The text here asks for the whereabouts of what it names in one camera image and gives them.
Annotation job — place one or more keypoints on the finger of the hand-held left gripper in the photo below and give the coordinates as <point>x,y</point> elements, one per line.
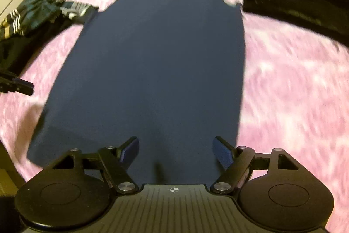
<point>23,85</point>

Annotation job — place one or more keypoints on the pink floral blanket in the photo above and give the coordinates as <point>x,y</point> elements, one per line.
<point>286,85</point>

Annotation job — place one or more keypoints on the black garment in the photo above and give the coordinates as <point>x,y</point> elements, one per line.
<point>16,52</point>

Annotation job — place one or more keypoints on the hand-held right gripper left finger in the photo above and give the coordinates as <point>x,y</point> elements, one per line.
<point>130,152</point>

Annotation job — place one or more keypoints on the navy sleeveless garment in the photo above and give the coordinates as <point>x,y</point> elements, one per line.
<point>152,58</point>

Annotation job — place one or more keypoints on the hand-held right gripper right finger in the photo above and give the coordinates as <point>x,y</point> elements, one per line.
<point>222,153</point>

